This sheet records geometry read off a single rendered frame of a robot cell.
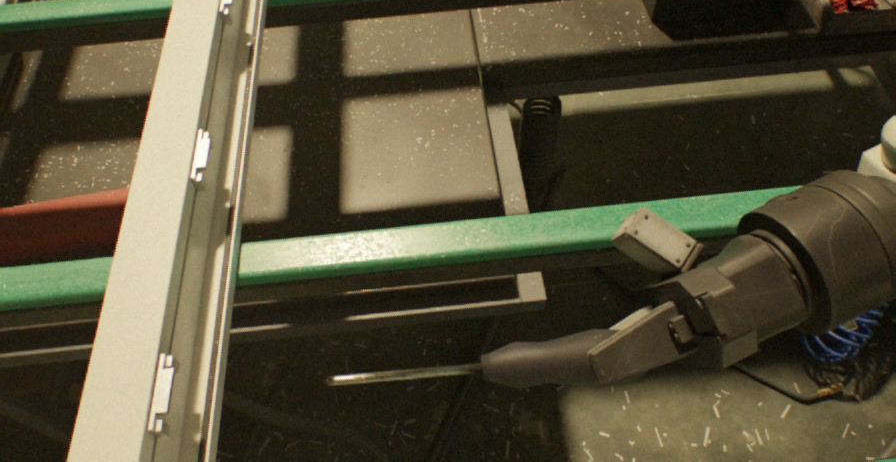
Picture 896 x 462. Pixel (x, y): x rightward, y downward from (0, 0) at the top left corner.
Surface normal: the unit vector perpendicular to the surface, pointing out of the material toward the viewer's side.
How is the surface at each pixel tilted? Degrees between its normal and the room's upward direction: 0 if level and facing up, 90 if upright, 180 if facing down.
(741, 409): 0
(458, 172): 0
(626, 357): 23
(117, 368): 0
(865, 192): 18
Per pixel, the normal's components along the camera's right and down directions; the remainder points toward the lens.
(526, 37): -0.04, -0.55
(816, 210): -0.27, -0.72
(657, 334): 0.00, -0.18
